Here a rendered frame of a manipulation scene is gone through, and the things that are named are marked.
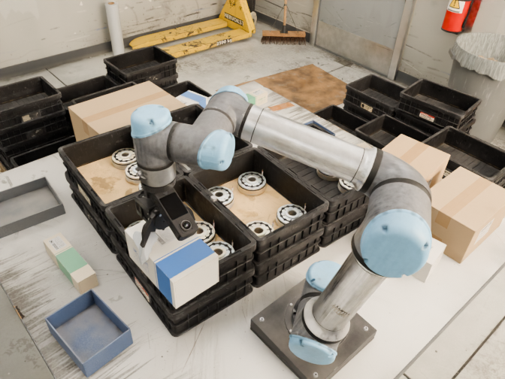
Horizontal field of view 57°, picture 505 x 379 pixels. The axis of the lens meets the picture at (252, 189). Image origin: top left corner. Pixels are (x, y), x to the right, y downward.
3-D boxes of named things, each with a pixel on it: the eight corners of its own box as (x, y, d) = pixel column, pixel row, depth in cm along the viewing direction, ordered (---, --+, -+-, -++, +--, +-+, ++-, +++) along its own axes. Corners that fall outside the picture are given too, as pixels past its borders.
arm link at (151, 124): (163, 126, 81) (119, 118, 83) (168, 176, 88) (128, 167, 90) (181, 105, 87) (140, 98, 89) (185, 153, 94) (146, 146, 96)
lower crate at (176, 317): (255, 292, 148) (257, 268, 140) (174, 342, 133) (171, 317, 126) (189, 222, 172) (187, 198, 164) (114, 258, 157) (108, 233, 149)
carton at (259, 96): (234, 117, 232) (234, 107, 228) (226, 113, 235) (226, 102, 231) (267, 101, 246) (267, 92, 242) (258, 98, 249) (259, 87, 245)
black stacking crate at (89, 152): (187, 200, 165) (185, 175, 158) (109, 234, 150) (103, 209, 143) (135, 149, 188) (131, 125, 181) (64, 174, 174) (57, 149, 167)
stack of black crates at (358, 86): (407, 137, 327) (420, 94, 306) (382, 153, 311) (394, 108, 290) (362, 114, 350) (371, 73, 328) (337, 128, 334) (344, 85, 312)
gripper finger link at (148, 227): (150, 244, 102) (166, 210, 100) (154, 248, 101) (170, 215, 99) (133, 244, 98) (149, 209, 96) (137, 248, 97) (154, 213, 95)
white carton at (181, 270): (219, 281, 108) (218, 255, 102) (176, 309, 101) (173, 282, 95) (170, 234, 119) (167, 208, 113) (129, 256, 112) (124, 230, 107)
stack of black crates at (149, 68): (159, 101, 354) (154, 44, 325) (182, 117, 337) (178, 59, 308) (112, 118, 333) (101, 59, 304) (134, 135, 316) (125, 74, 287)
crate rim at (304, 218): (331, 208, 150) (331, 203, 148) (258, 248, 135) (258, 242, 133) (255, 151, 174) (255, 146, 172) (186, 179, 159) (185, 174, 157)
